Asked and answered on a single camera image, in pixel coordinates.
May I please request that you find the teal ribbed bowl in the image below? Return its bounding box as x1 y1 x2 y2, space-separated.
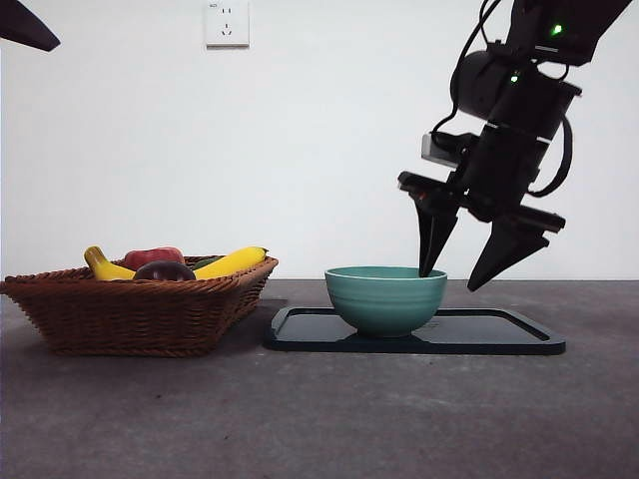
324 265 449 338

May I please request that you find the dark purple plum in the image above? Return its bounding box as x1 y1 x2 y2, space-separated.
132 260 197 282

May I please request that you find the dark rectangular tray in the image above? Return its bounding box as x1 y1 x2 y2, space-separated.
263 305 567 356

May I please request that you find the yellow banana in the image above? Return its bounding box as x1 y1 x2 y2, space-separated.
83 244 270 282

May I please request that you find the red apple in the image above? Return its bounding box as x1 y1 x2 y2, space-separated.
123 246 186 273

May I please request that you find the brown wicker basket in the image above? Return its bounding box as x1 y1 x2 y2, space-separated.
0 255 280 358

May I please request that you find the black right wrist loop cable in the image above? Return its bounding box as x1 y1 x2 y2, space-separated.
528 117 574 196

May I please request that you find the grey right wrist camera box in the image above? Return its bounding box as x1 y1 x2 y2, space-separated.
420 131 478 169

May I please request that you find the black right camera cable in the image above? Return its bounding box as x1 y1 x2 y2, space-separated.
431 0 503 146

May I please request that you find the white wall power socket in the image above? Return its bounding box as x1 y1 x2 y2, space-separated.
205 1 250 51

